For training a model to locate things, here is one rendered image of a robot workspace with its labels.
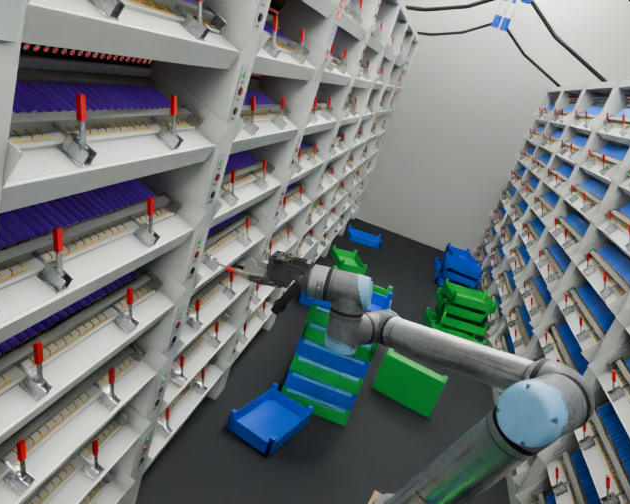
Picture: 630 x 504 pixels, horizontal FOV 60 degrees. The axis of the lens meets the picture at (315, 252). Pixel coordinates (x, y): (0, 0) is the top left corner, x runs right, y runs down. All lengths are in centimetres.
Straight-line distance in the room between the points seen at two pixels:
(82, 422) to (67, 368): 22
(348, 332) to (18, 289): 86
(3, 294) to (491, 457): 91
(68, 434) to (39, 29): 80
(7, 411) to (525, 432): 88
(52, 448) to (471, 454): 82
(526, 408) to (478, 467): 18
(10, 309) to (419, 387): 211
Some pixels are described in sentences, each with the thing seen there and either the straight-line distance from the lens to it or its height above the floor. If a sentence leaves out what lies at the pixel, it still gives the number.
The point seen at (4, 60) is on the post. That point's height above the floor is 126.
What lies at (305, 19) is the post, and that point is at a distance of 189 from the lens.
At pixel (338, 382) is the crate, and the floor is 18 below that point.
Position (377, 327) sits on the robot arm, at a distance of 154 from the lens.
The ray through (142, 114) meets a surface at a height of 117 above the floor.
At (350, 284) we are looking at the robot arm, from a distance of 143.
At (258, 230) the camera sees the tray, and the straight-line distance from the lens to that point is 196.
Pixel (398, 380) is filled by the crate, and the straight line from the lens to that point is 269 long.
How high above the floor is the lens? 136
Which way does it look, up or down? 19 degrees down
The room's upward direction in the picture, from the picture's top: 19 degrees clockwise
